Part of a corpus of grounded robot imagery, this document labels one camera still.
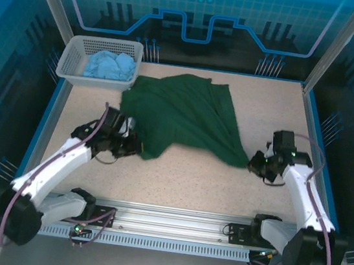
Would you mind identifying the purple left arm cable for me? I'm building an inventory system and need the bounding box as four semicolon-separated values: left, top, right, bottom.
0;91;111;260

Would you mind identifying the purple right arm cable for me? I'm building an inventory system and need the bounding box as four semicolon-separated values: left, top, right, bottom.
276;133;351;265

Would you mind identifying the light blue t-shirt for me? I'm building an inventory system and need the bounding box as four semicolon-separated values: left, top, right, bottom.
82;47;140;85

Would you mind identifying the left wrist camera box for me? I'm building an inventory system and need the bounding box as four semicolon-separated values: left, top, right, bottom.
124;116;138;135

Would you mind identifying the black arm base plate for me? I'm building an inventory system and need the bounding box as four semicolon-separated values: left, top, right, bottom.
85;203;119;230
225;222;255;248

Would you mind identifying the dark green t-shirt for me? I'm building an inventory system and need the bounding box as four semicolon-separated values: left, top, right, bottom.
113;65;260;175

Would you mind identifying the grey perforated plastic basket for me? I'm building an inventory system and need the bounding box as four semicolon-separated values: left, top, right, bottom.
54;32;146;95

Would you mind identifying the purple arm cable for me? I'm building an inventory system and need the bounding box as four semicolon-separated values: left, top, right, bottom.
276;133;351;265
0;91;111;260

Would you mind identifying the aluminium mounting rail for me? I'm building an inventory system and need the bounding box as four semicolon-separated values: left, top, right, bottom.
43;189;297;257

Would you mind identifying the slotted grey cable duct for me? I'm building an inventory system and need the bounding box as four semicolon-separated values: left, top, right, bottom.
37;220;252;264

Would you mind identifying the blue table edge trim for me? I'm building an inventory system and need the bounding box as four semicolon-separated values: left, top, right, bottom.
15;44;354;233

